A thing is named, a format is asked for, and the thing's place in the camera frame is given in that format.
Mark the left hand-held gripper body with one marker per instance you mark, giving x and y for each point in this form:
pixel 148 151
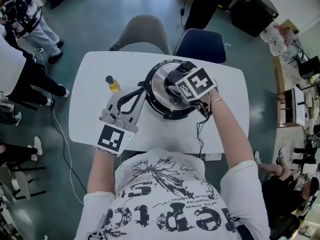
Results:
pixel 111 139

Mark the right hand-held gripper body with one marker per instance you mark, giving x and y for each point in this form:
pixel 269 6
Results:
pixel 196 84

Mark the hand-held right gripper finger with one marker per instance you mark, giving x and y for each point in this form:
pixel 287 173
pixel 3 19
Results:
pixel 175 94

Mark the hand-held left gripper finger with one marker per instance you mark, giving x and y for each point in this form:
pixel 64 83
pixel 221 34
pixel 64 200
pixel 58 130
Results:
pixel 127 96
pixel 136 103

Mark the black rice cooker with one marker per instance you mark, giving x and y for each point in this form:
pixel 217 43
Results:
pixel 150 96

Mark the silver rice cooker lid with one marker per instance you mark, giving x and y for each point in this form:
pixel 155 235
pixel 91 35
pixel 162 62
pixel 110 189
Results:
pixel 160 84

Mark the person's left forearm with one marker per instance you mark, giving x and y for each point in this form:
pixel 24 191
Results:
pixel 102 171

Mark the person's right forearm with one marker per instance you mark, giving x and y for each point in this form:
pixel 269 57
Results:
pixel 230 134

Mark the yellow oil bottle black cap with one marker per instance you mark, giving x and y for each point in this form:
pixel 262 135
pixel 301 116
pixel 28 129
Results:
pixel 113 86

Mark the dark blue chair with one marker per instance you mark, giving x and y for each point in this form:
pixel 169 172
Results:
pixel 200 44

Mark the grey chair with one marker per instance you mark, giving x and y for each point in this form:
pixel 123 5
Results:
pixel 142 31

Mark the white power adapter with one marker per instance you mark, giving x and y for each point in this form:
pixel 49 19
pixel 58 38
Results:
pixel 212 157

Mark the white printed t-shirt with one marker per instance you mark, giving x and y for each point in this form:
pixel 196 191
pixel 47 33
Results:
pixel 175 196

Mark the large black box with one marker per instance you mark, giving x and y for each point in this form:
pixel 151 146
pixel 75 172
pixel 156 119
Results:
pixel 252 14

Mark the white plastic bags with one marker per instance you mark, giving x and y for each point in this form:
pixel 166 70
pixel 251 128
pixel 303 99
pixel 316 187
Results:
pixel 277 39

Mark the wooden shelf unit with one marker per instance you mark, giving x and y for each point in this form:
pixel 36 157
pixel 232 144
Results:
pixel 287 109

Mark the black frame chair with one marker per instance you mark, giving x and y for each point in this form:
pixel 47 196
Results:
pixel 21 181

